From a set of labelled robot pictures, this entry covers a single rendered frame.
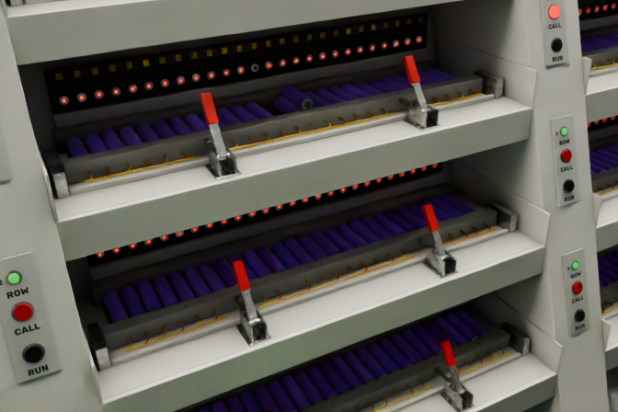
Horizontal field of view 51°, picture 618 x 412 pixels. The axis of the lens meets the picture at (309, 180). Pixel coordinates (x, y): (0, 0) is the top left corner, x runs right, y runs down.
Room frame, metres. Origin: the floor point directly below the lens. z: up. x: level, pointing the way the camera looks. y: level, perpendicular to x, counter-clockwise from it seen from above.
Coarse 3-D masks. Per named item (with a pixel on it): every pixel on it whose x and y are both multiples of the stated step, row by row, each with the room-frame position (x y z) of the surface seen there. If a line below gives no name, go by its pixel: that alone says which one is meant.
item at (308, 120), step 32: (384, 96) 0.85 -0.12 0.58; (448, 96) 0.88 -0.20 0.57; (224, 128) 0.76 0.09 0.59; (256, 128) 0.77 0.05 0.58; (288, 128) 0.79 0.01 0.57; (320, 128) 0.81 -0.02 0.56; (64, 160) 0.69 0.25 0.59; (96, 160) 0.69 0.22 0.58; (128, 160) 0.71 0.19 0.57; (160, 160) 0.73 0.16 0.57
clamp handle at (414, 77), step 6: (408, 60) 0.82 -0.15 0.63; (408, 66) 0.82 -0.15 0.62; (414, 66) 0.82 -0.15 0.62; (408, 72) 0.82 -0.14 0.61; (414, 72) 0.82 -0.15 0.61; (408, 78) 0.82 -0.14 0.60; (414, 78) 0.82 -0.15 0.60; (414, 84) 0.81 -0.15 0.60; (414, 90) 0.81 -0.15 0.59; (420, 90) 0.81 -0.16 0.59; (420, 96) 0.81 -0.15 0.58; (420, 102) 0.81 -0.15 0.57; (420, 108) 0.81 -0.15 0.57; (426, 108) 0.81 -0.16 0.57
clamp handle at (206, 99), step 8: (200, 96) 0.71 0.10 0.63; (208, 96) 0.72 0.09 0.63; (208, 104) 0.71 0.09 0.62; (208, 112) 0.71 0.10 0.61; (208, 120) 0.71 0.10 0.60; (216, 120) 0.71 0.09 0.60; (216, 128) 0.71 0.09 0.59; (216, 136) 0.70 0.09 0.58; (216, 144) 0.70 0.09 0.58; (216, 152) 0.70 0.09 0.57; (224, 152) 0.70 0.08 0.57
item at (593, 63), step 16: (592, 0) 1.13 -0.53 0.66; (608, 0) 1.15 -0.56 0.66; (592, 16) 1.14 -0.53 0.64; (608, 16) 1.16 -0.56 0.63; (592, 32) 1.12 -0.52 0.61; (608, 32) 1.13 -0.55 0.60; (592, 48) 1.05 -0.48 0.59; (608, 48) 1.02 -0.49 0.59; (592, 64) 0.98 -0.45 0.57; (608, 64) 1.01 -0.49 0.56; (592, 80) 0.95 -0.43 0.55; (608, 80) 0.95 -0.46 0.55; (592, 96) 0.90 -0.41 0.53; (608, 96) 0.91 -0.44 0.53; (592, 112) 0.91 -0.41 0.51; (608, 112) 0.92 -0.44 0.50
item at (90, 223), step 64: (384, 64) 0.97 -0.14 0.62; (448, 64) 1.01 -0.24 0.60; (512, 64) 0.88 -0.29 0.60; (384, 128) 0.81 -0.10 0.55; (448, 128) 0.80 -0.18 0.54; (512, 128) 0.85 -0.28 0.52; (64, 192) 0.66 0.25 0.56; (128, 192) 0.67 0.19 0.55; (192, 192) 0.67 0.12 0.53; (256, 192) 0.70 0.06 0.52; (320, 192) 0.74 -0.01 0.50; (64, 256) 0.62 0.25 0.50
